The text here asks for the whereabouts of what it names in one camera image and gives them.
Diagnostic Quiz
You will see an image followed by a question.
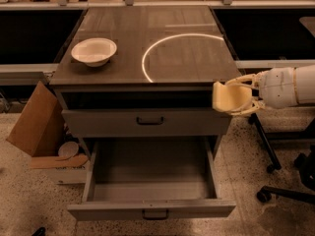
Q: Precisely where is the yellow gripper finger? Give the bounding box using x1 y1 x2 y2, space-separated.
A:
229 97 265 116
225 73 262 89

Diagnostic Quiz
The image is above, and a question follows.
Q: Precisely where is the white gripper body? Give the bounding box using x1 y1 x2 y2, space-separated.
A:
259 68 297 109

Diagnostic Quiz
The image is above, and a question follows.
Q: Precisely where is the yellow sponge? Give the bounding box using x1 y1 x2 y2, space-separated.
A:
212 82 252 113

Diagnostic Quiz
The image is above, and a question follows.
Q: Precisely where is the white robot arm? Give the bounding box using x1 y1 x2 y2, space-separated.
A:
224 65 315 115

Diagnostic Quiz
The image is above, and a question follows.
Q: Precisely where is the open grey middle drawer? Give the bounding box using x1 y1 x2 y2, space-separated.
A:
68 137 236 221

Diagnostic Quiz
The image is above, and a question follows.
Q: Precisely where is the grey drawer cabinet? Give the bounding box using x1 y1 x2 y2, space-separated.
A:
50 6 239 153

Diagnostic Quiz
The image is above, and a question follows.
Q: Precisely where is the white bowl on counter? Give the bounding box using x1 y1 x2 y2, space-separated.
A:
71 37 117 67

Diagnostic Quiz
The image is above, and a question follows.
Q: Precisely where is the grey upper drawer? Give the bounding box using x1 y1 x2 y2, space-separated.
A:
62 109 231 138

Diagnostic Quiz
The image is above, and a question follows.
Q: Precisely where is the black rolling stand leg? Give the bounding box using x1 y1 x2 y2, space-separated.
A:
248 113 282 173

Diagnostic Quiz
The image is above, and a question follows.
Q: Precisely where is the black office chair base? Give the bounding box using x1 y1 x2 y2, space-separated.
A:
256 145 315 205

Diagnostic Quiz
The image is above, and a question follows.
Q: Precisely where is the small bowl in box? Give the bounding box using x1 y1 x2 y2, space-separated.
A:
58 142 79 157

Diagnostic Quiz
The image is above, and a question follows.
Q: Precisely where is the brown cardboard box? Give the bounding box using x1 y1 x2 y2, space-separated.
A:
7 82 90 184

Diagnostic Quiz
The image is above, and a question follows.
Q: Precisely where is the black upper drawer handle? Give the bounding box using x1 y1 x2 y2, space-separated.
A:
136 117 164 126

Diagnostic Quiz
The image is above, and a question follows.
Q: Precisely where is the black drawer handle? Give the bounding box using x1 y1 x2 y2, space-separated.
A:
136 117 164 126
142 209 169 220

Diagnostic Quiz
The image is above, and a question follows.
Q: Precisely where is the black middle drawer handle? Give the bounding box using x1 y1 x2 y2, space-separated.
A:
142 209 169 220

